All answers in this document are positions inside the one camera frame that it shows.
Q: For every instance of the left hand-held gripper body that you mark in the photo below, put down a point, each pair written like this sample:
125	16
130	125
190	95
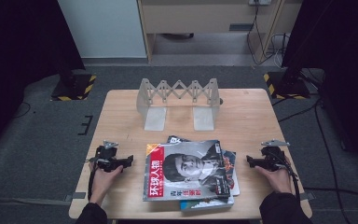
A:
107	158

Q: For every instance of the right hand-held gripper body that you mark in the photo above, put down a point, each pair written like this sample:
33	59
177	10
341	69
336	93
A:
272	158

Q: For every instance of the white caterpillar picture book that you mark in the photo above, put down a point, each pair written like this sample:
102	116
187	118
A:
235	186

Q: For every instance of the grey portrait magazine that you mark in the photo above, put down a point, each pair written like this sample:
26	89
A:
183	171

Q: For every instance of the blue book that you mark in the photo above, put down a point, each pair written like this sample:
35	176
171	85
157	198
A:
208	203

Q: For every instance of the grey metal expandable book rack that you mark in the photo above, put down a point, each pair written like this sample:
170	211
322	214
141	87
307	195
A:
203	118

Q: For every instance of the person's right hand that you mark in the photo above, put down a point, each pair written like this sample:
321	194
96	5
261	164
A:
278	180

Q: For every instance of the person's left hand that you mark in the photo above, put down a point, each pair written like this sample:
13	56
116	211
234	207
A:
101	183

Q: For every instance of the grey tape piece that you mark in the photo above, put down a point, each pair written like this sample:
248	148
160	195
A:
307	196
76	196

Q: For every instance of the black yellow striped stand base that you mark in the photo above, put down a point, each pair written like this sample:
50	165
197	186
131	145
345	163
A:
287	87
74	88

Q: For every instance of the white cabinet panel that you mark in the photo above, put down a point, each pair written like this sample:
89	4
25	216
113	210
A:
102	28

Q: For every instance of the black curtain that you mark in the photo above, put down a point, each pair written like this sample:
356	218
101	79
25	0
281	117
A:
18	46
348	46

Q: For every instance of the white power strip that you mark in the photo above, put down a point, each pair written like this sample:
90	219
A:
259	2

